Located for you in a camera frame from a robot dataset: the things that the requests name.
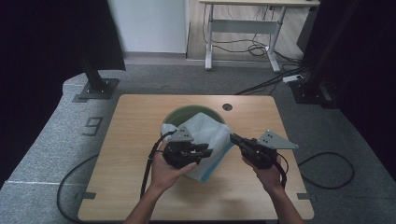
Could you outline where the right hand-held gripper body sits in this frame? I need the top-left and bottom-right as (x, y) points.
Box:
(240, 130), (300, 170)

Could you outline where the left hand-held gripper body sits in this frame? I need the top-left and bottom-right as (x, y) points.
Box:
(162, 125), (200, 170)

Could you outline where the white plastic bag blue edge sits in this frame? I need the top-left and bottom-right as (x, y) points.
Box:
(160, 111), (236, 183)

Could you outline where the green plastic bin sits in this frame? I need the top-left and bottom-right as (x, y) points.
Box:
(162, 105), (227, 134)

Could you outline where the person's right hand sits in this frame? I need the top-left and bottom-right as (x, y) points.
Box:
(242, 157), (283, 192)

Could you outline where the person's left hand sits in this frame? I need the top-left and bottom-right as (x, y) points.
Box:
(149, 150), (199, 194)

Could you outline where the dark tape piece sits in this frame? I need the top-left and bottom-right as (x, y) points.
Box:
(297, 192), (318, 202)
(74, 190), (97, 201)

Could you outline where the white power strip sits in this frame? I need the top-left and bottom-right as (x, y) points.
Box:
(282, 74), (304, 84)

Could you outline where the black metal stand slanted column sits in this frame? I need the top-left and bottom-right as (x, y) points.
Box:
(289, 0), (362, 105)

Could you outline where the black metal stand square base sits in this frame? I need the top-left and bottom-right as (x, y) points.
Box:
(72, 52), (120, 104)

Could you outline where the white panel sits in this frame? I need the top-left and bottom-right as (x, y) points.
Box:
(106, 0), (191, 54)

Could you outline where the black curtain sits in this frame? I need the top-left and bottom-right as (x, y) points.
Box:
(297, 0), (396, 175)
(0, 0), (127, 188)

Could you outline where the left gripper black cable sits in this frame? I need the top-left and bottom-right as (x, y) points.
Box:
(56, 130), (177, 224)

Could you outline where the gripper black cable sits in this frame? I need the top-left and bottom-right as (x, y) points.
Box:
(56, 130), (177, 224)
(274, 151), (356, 190)

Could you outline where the black floor cable bundle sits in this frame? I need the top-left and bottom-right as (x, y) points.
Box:
(234, 43), (312, 96)

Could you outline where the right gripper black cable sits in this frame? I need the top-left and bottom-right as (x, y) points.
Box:
(274, 151), (356, 190)

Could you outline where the white metal-frame desk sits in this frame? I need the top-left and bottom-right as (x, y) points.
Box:
(199, 0), (321, 73)

